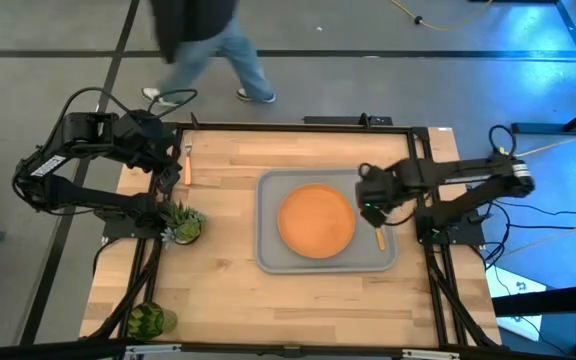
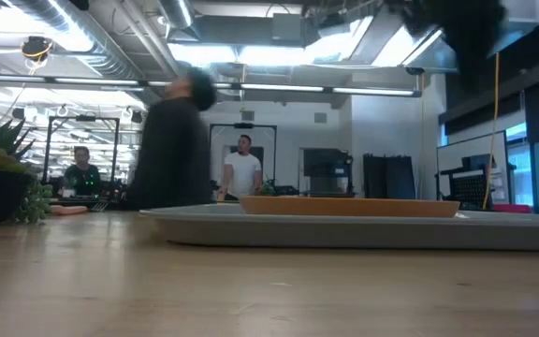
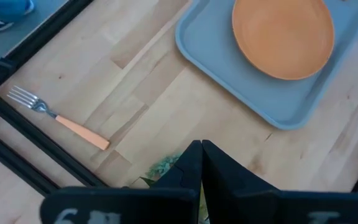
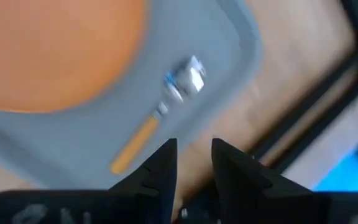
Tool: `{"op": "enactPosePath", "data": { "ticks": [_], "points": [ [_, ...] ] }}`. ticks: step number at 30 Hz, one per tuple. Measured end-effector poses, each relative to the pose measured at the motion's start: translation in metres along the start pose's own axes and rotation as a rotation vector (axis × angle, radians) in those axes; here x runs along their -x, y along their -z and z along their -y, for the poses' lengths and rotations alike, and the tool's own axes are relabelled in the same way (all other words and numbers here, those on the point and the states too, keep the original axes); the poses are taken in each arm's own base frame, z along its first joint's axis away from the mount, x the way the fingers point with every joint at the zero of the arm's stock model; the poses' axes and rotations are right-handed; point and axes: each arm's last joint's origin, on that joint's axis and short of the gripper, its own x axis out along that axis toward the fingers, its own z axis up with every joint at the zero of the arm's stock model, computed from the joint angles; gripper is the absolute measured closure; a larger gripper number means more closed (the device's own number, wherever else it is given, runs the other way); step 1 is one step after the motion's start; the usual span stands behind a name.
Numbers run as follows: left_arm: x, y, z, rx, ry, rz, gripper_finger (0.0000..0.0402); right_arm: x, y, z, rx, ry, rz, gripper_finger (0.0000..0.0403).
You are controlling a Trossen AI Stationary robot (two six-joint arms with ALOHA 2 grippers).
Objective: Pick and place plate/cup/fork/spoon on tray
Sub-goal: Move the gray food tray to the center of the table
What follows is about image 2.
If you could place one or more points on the black background robot arm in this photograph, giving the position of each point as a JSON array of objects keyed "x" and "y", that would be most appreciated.
[{"x": 286, "y": 190}]

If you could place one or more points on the black background station frame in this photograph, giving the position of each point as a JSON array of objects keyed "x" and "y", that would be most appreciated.
[
  {"x": 82, "y": 118},
  {"x": 243, "y": 125}
]

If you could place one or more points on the grey plastic tray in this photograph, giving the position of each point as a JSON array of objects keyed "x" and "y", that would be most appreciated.
[{"x": 344, "y": 231}]

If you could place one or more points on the red low object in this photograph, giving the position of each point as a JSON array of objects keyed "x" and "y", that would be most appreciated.
[{"x": 513, "y": 209}]

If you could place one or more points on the small green background plant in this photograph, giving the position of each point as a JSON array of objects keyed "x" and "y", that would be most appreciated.
[{"x": 266, "y": 189}]

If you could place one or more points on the grey wall vent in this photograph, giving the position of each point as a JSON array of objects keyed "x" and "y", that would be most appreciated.
[
  {"x": 248, "y": 116},
  {"x": 320, "y": 118}
]

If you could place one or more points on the black perforated cart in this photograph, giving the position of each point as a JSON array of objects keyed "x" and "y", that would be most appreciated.
[{"x": 470, "y": 189}]

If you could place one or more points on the black curtain panel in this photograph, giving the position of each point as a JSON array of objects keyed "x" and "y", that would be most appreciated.
[{"x": 388, "y": 178}]

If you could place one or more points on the orange plate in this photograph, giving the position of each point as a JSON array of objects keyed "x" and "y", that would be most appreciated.
[{"x": 344, "y": 207}]

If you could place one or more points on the long ceiling strip light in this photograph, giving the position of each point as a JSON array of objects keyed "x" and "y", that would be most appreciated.
[{"x": 279, "y": 87}]

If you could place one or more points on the black monitor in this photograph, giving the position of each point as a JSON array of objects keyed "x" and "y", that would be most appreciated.
[{"x": 325, "y": 164}]

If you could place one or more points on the whiteboard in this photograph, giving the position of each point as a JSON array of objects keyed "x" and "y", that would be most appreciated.
[{"x": 470, "y": 147}]

